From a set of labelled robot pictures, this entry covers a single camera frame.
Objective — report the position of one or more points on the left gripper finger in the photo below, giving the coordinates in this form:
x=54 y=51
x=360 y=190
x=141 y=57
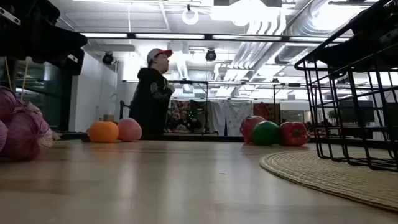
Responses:
x=46 y=43
x=76 y=63

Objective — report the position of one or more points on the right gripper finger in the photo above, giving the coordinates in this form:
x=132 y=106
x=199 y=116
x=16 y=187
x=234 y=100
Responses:
x=357 y=53

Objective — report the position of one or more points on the pink peach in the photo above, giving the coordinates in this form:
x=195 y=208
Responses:
x=130 y=130

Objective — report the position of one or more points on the red bell pepper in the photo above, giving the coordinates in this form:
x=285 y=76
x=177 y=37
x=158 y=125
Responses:
x=293 y=133

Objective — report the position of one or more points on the green bell pepper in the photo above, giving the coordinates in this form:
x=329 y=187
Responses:
x=265 y=133

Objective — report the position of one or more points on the black ceiling spot lamp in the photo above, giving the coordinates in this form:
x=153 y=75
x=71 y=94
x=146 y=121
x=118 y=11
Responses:
x=211 y=55
x=108 y=58

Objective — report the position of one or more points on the cardboard box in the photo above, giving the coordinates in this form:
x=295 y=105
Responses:
x=109 y=118

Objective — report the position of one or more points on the green potted plant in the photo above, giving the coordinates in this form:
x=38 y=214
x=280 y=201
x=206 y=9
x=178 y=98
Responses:
x=334 y=115

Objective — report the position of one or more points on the person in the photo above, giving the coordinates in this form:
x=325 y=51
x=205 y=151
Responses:
x=150 y=102

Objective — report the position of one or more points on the orange patterned hanging cloth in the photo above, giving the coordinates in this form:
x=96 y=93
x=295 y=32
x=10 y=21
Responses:
x=265 y=110

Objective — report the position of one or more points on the black metal rack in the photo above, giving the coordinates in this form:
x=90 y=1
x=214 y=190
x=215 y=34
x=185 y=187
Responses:
x=186 y=82

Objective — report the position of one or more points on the brown patterned hanging cloth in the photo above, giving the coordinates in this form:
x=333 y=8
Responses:
x=179 y=113

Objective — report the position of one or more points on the round woven straw placemat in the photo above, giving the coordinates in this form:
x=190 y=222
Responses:
x=326 y=177

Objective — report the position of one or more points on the white hanging cloth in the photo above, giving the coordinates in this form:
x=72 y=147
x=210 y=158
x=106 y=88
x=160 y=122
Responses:
x=238 y=116

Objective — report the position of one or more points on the black bar with light strips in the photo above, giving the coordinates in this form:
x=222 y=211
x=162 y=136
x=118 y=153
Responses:
x=208 y=36

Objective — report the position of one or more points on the grey hanging cloth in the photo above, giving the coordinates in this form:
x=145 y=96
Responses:
x=216 y=116

